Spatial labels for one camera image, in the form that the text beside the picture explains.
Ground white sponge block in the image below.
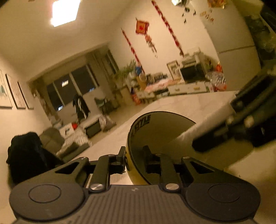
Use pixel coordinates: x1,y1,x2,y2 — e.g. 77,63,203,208
163,122,228,154

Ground yellow duck bowl black inside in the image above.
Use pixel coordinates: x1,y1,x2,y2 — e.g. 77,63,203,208
125,111,196,185

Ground grey backpack on floor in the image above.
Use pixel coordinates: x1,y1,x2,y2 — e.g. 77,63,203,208
99,115,116,132

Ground plastic bag with red items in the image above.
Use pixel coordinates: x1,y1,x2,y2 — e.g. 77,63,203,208
205,71,227,91

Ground grey sofa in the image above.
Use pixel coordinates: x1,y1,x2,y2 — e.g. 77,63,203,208
38,126,91,163

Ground white deer cushion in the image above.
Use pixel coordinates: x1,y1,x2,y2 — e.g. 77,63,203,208
59,123,74,138

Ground white tv cabinet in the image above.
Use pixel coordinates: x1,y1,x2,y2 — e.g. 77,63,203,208
134,80,214,100

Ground black folding chair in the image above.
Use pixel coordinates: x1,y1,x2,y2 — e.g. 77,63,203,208
94,98,114,114

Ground clothes on rack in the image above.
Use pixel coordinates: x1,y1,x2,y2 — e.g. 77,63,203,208
72,94,90,124

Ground black microwave oven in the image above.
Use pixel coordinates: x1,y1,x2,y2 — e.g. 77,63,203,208
180,64,205,83

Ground white printer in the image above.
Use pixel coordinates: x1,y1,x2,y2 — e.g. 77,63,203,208
181,51,205,67

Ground framed picture on cabinet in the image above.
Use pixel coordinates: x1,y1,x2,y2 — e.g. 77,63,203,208
166,60,181,80

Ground green potted plant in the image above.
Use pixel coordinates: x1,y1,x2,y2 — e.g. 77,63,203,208
115,60,136,80

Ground black coat on chair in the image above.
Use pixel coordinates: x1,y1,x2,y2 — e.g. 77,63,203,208
6,132,64,185

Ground silver refrigerator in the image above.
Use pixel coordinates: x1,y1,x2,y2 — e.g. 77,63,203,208
191,1,261,91

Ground square ceiling lamp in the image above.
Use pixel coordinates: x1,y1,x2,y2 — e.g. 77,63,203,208
51,0,81,27

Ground right red firecracker string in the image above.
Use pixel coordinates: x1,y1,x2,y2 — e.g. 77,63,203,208
151,0,184,57

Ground red firecracker string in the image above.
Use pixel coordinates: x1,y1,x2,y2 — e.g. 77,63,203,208
121,28,145,73
151,0,184,57

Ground framed wall picture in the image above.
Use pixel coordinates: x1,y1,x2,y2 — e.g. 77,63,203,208
17,81,34,110
0,71,12,109
5,74,26,109

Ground left red firecracker string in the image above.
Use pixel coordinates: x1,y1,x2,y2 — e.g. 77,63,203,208
121,28,145,73

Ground red knot wall ornament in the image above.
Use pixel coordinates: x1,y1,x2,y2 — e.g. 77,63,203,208
135,18,158,58

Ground deer antler wall clock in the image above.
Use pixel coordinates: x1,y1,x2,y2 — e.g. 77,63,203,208
171,0,191,24

